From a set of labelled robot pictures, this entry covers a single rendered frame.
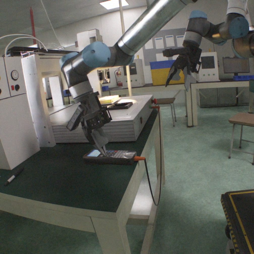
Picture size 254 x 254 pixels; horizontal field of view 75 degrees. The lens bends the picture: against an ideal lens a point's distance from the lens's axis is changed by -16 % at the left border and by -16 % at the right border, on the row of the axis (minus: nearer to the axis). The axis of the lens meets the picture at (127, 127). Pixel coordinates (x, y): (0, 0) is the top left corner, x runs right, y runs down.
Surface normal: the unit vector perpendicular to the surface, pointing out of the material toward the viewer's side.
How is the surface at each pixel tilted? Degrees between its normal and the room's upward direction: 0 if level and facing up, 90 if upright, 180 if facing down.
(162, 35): 90
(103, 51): 76
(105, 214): 90
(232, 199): 0
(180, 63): 66
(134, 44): 128
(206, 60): 90
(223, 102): 90
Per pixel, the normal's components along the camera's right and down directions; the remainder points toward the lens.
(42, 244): -0.13, -0.95
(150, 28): -0.07, 0.83
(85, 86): 0.63, -0.10
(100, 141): -0.31, 0.36
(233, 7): -0.77, -0.05
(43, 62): 0.96, -0.05
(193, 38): -0.13, 0.16
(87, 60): -0.44, 0.60
